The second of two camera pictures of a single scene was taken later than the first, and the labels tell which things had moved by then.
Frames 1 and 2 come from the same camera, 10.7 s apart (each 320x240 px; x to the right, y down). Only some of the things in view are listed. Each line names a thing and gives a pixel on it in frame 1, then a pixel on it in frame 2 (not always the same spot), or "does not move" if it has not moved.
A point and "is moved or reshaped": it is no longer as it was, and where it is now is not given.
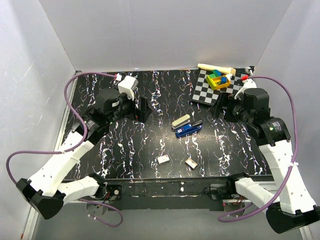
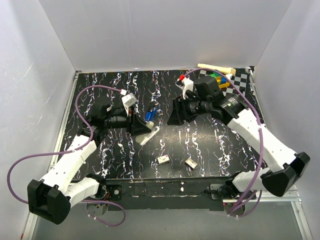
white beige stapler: (184, 119) is moved or reshaped
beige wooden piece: (221, 69) does not move
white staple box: (163, 159) does not move
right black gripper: (228, 99) to (180, 112)
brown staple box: (191, 163) does not move
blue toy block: (223, 80) does not move
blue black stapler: (194, 127) to (149, 116)
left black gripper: (141, 115) to (138, 126)
